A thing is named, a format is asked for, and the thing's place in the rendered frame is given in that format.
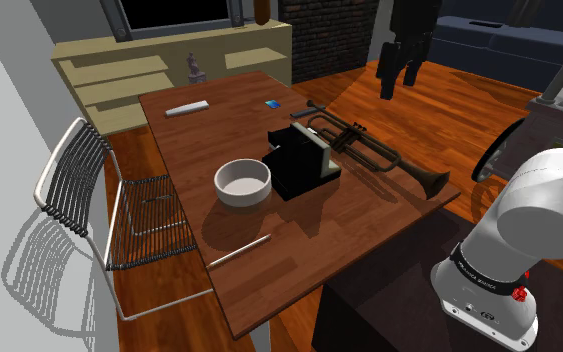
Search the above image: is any beige shelf unit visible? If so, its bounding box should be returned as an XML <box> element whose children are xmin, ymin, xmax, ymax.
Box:
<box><xmin>50</xmin><ymin>19</ymin><xmax>294</xmax><ymax>137</ymax></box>

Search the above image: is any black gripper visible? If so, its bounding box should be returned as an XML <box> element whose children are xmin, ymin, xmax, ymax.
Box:
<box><xmin>375</xmin><ymin>0</ymin><xmax>444</xmax><ymax>101</ymax></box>

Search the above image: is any grey remote control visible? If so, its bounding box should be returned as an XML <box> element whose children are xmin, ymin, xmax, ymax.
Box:
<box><xmin>164</xmin><ymin>99</ymin><xmax>211</xmax><ymax>118</ymax></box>

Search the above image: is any dark robot stand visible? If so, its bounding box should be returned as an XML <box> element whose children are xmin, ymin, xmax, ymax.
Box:
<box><xmin>311</xmin><ymin>208</ymin><xmax>563</xmax><ymax>352</ymax></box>

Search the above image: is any silver thin rod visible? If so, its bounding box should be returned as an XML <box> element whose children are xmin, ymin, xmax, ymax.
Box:
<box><xmin>205</xmin><ymin>233</ymin><xmax>273</xmax><ymax>271</ymax></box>

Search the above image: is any white wire chair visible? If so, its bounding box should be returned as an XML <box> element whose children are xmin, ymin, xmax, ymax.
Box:
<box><xmin>33</xmin><ymin>116</ymin><xmax>215</xmax><ymax>323</ymax></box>

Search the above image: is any grey framed dark window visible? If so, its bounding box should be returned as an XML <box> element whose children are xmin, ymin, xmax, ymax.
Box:
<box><xmin>99</xmin><ymin>0</ymin><xmax>246</xmax><ymax>43</ymax></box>

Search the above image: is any white round bowl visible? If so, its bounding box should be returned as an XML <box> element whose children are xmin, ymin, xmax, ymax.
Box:
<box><xmin>213</xmin><ymin>158</ymin><xmax>273</xmax><ymax>208</ymax></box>

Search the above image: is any dark brass trumpet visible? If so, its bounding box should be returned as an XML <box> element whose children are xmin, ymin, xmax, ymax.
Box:
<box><xmin>305</xmin><ymin>99</ymin><xmax>452</xmax><ymax>202</ymax></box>

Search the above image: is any brown wooden table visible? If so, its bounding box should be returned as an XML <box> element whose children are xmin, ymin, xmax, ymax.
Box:
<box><xmin>137</xmin><ymin>69</ymin><xmax>462</xmax><ymax>352</ymax></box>

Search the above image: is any black and pale box device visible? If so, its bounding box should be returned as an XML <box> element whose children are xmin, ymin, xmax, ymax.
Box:
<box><xmin>260</xmin><ymin>121</ymin><xmax>344</xmax><ymax>203</ymax></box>

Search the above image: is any grey statue figure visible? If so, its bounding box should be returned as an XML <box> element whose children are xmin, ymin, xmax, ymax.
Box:
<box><xmin>186</xmin><ymin>51</ymin><xmax>208</xmax><ymax>86</ymax></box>

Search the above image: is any dark grey flat bar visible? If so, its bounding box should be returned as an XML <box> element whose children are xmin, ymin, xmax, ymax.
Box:
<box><xmin>289</xmin><ymin>106</ymin><xmax>328</xmax><ymax>120</ymax></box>

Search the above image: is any dark blue sofa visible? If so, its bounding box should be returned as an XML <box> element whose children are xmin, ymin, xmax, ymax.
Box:
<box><xmin>428</xmin><ymin>14</ymin><xmax>563</xmax><ymax>95</ymax></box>

